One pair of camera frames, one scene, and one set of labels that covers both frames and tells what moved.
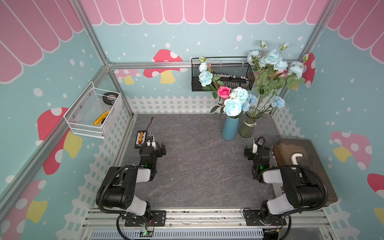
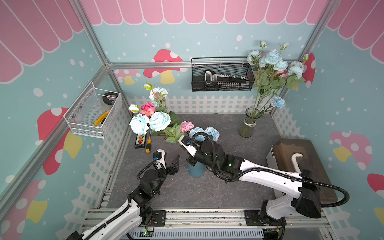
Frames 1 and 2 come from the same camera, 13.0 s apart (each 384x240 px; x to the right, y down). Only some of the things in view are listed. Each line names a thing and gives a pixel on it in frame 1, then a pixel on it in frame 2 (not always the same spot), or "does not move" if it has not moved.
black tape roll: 108,97 does not move
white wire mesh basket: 91,113 does not move
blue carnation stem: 245,106 -> 199,138
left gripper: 160,151 -> 174,168
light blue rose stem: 233,105 -> 159,123
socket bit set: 231,80 does not move
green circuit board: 146,234 does not move
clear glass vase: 246,130 does not move
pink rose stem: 223,93 -> 148,109
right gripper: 251,152 -> 190,158
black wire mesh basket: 232,72 does not move
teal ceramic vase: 230,128 -> 197,170
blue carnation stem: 252,99 -> 213,131
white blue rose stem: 207,79 -> 158,94
